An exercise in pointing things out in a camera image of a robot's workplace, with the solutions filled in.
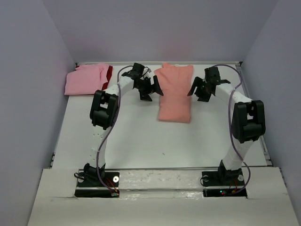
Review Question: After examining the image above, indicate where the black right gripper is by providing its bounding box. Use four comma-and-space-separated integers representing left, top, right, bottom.
187, 77, 212, 103

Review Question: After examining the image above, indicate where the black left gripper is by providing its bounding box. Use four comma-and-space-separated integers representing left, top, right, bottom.
135, 75, 163, 102

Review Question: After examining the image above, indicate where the salmon orange t-shirt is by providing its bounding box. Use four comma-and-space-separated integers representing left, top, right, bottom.
154, 63, 194, 123

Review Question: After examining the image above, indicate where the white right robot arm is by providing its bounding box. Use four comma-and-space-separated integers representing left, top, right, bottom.
188, 65, 266, 187

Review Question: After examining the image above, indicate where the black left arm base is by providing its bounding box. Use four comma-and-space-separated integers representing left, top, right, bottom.
74, 171, 120, 198

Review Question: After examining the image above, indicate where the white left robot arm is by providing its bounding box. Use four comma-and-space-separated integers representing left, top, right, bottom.
83, 63, 164, 190

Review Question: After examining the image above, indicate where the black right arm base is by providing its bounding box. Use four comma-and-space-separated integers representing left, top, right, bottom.
200, 169, 247, 198

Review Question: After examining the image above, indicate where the folded dark red t-shirt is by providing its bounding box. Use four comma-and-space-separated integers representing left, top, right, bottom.
75, 63, 113, 95

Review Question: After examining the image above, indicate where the folded pink t-shirt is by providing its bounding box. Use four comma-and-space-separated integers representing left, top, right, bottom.
64, 63, 113, 96

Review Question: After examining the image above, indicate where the white foam front panel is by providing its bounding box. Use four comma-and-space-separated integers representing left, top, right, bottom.
29, 167, 298, 226

